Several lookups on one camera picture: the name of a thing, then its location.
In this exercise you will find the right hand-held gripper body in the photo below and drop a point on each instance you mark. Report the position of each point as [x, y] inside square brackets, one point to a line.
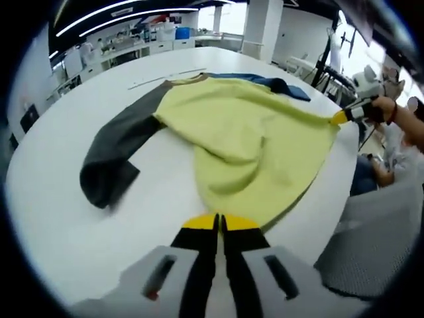
[366, 84]

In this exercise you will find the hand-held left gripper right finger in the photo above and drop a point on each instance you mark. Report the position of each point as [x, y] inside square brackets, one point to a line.
[281, 281]

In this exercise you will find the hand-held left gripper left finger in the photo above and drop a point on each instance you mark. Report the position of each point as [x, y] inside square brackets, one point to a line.
[149, 281]

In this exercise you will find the yellow garment with dark sleeves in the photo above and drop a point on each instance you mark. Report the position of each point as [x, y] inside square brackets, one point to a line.
[232, 132]

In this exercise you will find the person's right hand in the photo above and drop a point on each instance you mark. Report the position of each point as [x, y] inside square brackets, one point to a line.
[381, 109]

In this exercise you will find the black tripod stand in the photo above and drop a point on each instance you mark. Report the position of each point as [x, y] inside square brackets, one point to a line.
[326, 66]

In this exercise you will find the grey mesh office chair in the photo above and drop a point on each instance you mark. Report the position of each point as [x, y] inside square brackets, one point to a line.
[374, 238]

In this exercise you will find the white square pillar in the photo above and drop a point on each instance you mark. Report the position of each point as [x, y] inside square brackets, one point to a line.
[33, 83]
[263, 30]

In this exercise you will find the blue plastic crate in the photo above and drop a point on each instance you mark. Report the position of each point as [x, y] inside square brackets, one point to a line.
[182, 33]

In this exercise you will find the white table power strip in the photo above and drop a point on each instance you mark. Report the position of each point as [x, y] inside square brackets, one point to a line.
[155, 80]

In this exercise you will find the black square panel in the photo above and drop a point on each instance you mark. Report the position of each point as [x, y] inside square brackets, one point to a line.
[30, 117]

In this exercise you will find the white lab counter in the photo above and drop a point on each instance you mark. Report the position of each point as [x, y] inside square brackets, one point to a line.
[132, 53]

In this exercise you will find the white ceiling light strip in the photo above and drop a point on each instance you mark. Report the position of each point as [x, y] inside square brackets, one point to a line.
[96, 26]
[76, 24]
[53, 54]

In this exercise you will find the ceiling air vent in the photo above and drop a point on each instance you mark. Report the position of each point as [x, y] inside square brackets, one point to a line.
[121, 13]

